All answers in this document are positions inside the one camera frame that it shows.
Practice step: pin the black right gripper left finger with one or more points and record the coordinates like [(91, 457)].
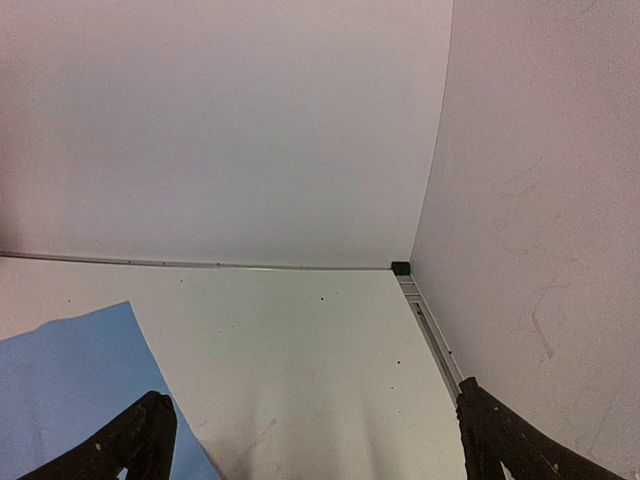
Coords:
[(139, 443)]

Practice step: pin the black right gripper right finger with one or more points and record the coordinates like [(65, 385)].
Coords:
[(498, 442)]

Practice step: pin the blue wrapping paper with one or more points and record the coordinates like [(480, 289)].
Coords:
[(68, 378)]

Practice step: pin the black corner bracket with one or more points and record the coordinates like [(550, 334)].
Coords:
[(401, 268)]

